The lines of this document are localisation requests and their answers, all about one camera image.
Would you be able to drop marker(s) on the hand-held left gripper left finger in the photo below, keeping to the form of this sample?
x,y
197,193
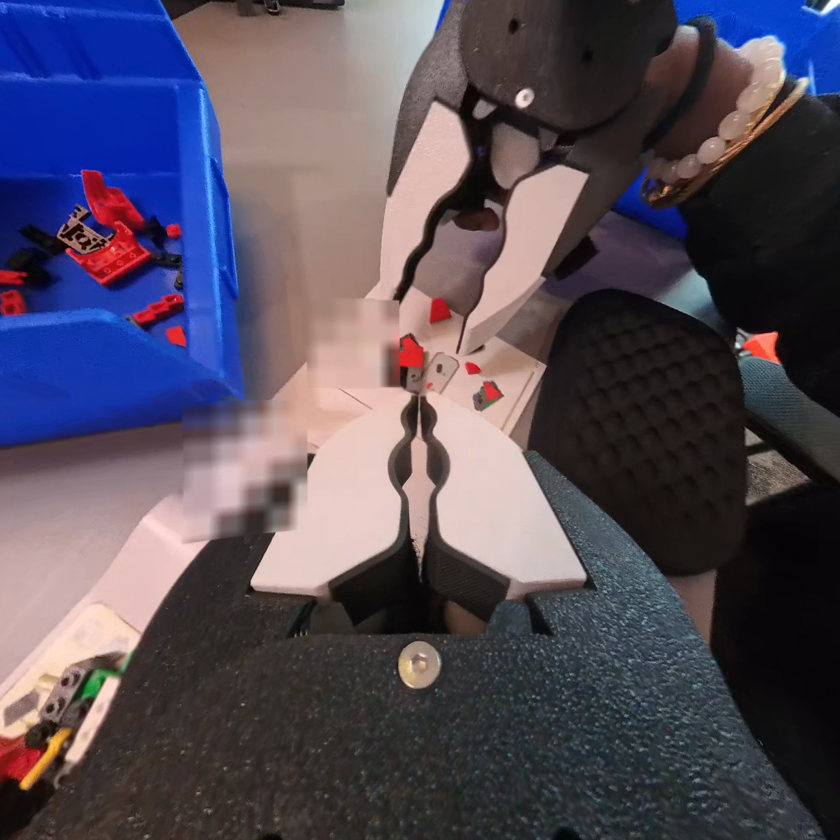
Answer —
x,y
354,512

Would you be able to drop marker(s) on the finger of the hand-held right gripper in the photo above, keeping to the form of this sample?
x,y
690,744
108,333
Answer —
x,y
531,249
420,177

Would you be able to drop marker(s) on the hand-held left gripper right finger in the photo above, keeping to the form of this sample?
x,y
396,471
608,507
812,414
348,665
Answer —
x,y
505,525

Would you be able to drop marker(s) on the black and red brick assembly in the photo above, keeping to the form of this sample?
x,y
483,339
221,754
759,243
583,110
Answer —
x,y
413,354

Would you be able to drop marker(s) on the person's right forearm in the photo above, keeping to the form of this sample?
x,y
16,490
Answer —
x,y
774,197

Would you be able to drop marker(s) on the person's right hand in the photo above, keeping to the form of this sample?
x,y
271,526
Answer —
x,y
669,72

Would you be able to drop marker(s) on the red sloped brick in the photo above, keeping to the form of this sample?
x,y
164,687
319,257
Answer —
x,y
439,313

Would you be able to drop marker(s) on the white building instruction booklet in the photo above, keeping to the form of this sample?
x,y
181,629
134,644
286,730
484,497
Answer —
x,y
518,374

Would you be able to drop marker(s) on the short blue bin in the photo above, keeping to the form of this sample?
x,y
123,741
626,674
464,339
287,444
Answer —
x,y
754,33

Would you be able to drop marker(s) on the blue bin with divider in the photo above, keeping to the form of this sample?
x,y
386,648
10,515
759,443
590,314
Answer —
x,y
98,380

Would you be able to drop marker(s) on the orange and black office chair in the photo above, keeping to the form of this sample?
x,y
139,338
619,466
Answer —
x,y
787,407

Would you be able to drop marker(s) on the person's torso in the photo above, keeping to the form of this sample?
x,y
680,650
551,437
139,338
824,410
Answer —
x,y
787,656

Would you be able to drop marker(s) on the pile of loose toy bricks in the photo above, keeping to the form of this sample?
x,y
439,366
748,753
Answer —
x,y
108,259

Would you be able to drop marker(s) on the red brick-built toy car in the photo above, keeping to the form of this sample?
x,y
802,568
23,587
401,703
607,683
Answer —
x,y
59,699

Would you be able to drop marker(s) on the long blue bin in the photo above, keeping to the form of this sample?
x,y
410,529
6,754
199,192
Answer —
x,y
79,26

